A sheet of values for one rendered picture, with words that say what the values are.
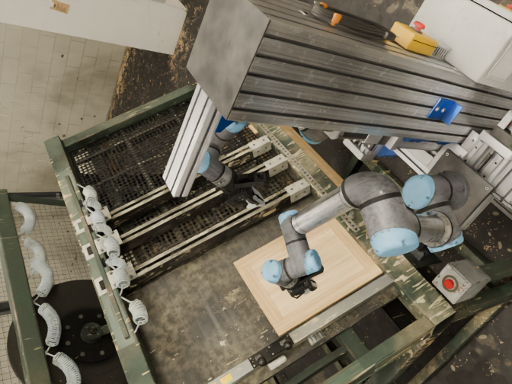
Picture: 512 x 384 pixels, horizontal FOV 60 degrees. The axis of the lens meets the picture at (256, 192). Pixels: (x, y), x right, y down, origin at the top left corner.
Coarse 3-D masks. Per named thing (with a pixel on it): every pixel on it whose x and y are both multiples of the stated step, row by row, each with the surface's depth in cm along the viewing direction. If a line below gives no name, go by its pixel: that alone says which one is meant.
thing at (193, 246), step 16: (288, 192) 236; (304, 192) 239; (256, 208) 233; (272, 208) 234; (224, 224) 229; (240, 224) 229; (192, 240) 224; (208, 240) 224; (160, 256) 221; (176, 256) 220; (192, 256) 226; (112, 272) 214; (128, 272) 213; (144, 272) 216; (160, 272) 221; (112, 288) 208; (128, 288) 217
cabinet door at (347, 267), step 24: (312, 240) 221; (336, 240) 220; (240, 264) 218; (336, 264) 211; (360, 264) 209; (264, 288) 208; (336, 288) 203; (264, 312) 200; (288, 312) 199; (312, 312) 197
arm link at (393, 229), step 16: (368, 208) 115; (384, 208) 113; (400, 208) 113; (448, 208) 147; (368, 224) 116; (384, 224) 112; (400, 224) 112; (416, 224) 117; (432, 224) 131; (448, 224) 140; (384, 240) 112; (400, 240) 110; (416, 240) 112; (432, 240) 136; (448, 240) 142; (384, 256) 118
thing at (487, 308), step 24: (384, 168) 292; (192, 192) 373; (480, 264) 241; (504, 288) 225; (384, 312) 213; (408, 312) 218; (456, 312) 191; (480, 312) 241; (432, 336) 198; (456, 336) 252; (408, 360) 207; (432, 360) 264
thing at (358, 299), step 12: (384, 276) 202; (372, 288) 199; (384, 288) 199; (348, 300) 196; (360, 300) 196; (324, 312) 194; (336, 312) 194; (348, 312) 196; (312, 324) 192; (324, 324) 191; (300, 336) 189; (228, 372) 184; (240, 372) 183; (252, 372) 185
